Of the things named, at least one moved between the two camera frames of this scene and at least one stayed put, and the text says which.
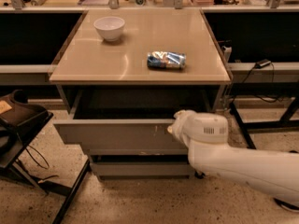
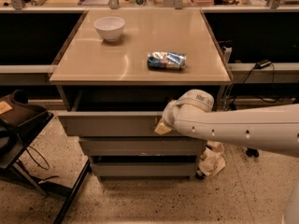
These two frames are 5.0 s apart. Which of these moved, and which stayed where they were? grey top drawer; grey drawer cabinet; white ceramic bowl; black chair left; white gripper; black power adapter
Moved: white gripper; grey top drawer
Stayed: black power adapter; white ceramic bowl; black chair left; grey drawer cabinet
